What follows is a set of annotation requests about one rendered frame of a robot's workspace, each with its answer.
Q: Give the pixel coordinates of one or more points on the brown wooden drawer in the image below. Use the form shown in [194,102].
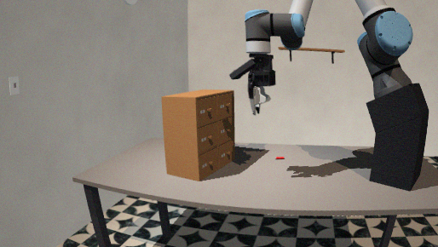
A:
[225,129]
[206,109]
[206,164]
[223,105]
[205,136]
[226,149]

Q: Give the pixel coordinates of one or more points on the brown wooden chest of drawers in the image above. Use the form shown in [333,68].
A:
[180,127]

